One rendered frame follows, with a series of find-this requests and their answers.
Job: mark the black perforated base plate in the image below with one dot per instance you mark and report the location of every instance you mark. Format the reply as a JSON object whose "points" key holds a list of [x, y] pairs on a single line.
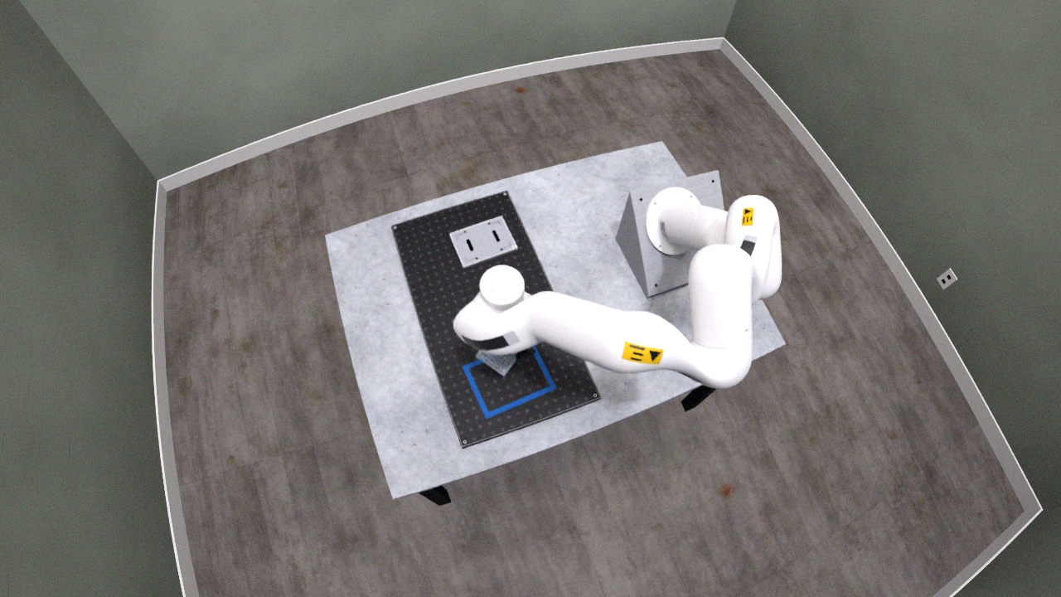
{"points": [[440, 287]]}

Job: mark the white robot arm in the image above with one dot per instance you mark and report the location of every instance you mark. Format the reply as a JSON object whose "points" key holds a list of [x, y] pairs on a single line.
{"points": [[503, 318]]}

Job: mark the blue rectangular tape outline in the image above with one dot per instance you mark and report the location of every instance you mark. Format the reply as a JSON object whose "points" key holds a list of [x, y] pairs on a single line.
{"points": [[515, 403]]}

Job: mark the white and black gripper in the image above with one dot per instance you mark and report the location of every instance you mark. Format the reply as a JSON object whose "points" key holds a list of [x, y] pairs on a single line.
{"points": [[527, 351]]}

